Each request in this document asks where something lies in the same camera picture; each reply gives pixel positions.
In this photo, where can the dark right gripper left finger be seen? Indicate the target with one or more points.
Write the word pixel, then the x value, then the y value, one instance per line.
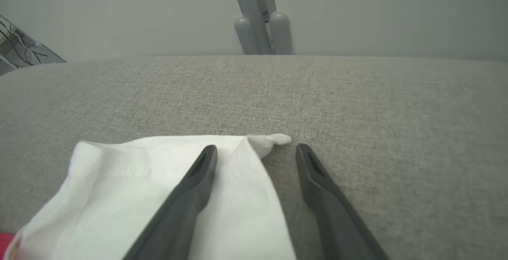
pixel 182 212

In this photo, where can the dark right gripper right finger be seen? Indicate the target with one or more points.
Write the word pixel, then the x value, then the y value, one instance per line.
pixel 337 220

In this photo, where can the red shirt with white sleeves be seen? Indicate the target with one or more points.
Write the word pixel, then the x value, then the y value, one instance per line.
pixel 119 196

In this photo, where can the grey cylindrical post foot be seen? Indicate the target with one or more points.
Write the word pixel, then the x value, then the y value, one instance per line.
pixel 281 33
pixel 245 37

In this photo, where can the grey metal partition post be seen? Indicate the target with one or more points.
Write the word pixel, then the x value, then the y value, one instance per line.
pixel 252 2

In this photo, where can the grey side partition frame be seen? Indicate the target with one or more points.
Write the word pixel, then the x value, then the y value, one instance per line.
pixel 20 49

